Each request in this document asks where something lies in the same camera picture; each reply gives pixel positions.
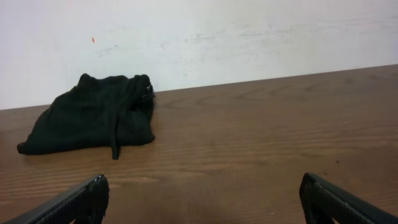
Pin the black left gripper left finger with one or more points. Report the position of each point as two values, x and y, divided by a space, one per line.
85 203

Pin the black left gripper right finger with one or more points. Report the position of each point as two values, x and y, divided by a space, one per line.
326 203

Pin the folded black garment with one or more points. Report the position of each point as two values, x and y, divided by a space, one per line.
111 112

